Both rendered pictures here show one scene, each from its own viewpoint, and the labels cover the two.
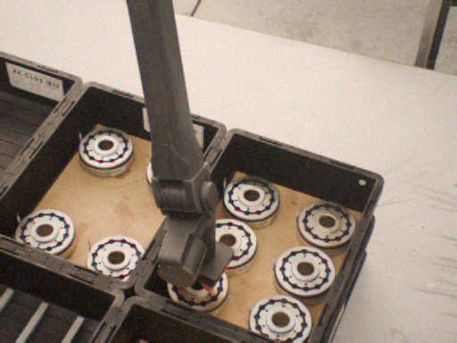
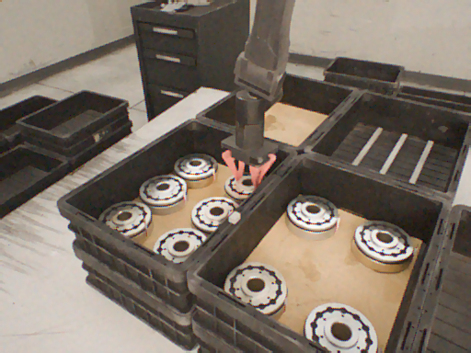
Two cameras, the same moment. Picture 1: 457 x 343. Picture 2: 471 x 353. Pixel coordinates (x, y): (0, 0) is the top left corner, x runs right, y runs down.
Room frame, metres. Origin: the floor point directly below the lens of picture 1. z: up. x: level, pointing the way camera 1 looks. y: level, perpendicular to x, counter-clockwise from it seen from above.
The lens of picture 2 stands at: (1.48, 0.14, 1.37)
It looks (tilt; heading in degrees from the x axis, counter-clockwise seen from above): 36 degrees down; 191
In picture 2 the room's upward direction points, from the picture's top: straight up
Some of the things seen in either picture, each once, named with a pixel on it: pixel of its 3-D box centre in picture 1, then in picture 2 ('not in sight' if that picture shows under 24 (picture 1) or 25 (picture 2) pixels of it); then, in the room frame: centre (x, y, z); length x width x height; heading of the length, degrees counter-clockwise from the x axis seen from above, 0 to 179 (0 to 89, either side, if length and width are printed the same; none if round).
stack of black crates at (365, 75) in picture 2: not in sight; (356, 105); (-0.71, 0.46, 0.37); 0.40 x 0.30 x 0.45; 73
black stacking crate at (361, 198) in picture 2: (109, 197); (327, 260); (1.02, 0.21, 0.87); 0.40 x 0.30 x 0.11; 158
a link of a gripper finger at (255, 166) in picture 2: not in sight; (252, 167); (0.84, 0.05, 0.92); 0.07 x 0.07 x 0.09; 62
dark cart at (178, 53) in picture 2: not in sight; (198, 74); (-0.80, -0.56, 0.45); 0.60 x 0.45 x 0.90; 163
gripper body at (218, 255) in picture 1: (197, 245); (249, 135); (0.83, 0.04, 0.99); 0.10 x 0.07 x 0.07; 62
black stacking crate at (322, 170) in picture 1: (263, 253); (189, 199); (0.91, -0.07, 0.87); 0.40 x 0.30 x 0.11; 158
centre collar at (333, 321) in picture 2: (105, 146); (340, 332); (1.15, 0.23, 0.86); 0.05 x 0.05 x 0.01
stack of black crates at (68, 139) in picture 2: not in sight; (86, 152); (0.09, -0.88, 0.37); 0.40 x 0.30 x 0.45; 163
